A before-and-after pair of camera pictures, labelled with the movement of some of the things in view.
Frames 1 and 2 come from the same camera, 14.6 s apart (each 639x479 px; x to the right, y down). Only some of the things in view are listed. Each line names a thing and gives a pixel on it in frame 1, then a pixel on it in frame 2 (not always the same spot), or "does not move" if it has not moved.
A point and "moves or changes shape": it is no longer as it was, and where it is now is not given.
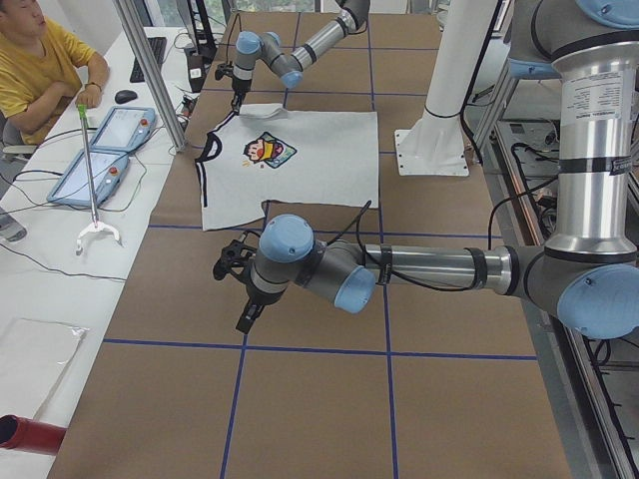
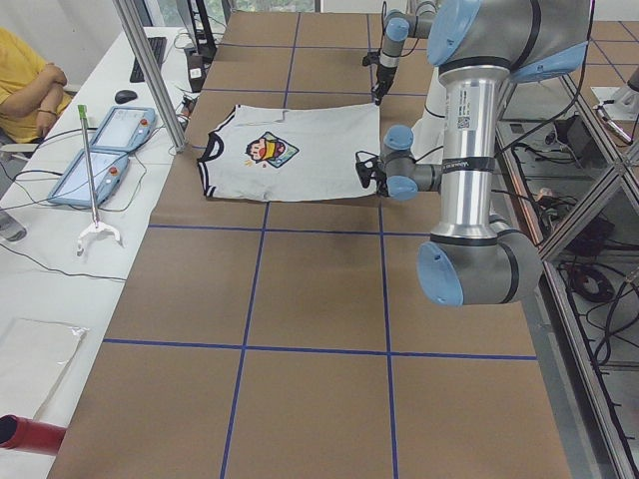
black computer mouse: x=124 y=96 does not move
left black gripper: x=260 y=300 to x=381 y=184
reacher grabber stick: x=96 y=226 does not move
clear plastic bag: x=33 y=356 does not move
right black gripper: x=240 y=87 to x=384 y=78
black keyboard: x=159 y=47 does not move
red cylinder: x=30 y=434 does not move
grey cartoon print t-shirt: x=266 y=153 moves or changes shape
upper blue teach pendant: x=124 y=128 does not move
